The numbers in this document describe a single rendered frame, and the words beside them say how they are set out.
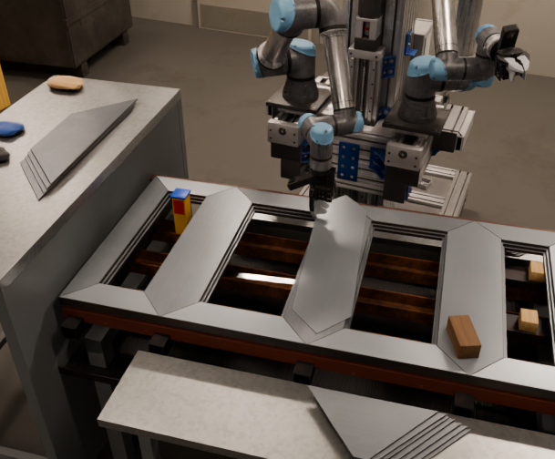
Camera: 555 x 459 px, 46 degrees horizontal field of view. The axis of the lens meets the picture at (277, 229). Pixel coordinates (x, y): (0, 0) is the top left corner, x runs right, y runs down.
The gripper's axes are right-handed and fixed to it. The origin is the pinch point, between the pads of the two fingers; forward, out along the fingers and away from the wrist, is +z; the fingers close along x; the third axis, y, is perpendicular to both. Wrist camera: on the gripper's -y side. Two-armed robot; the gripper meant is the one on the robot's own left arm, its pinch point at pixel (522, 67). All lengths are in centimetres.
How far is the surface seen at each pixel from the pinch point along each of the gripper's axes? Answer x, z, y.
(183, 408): 108, 60, 57
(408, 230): 33, -8, 59
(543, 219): -69, -127, 157
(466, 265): 19, 14, 59
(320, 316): 68, 36, 52
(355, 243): 52, 1, 54
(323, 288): 66, 23, 53
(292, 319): 76, 37, 51
